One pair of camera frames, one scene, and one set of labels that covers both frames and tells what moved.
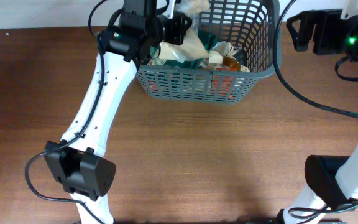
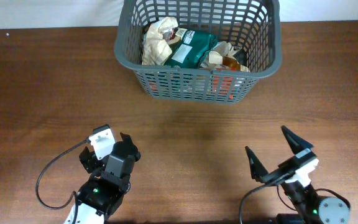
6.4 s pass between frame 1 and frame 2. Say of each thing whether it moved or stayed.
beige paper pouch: moved
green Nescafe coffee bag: moved
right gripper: moved
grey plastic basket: stayed
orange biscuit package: stayed
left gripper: moved
